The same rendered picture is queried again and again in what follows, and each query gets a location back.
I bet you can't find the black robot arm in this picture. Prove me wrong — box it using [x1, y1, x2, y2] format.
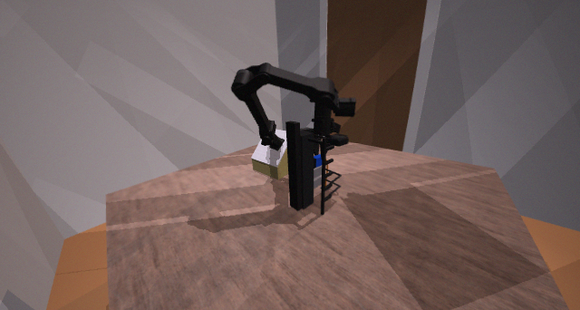
[231, 63, 356, 150]

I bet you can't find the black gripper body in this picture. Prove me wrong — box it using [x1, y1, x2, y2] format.
[300, 116, 349, 146]

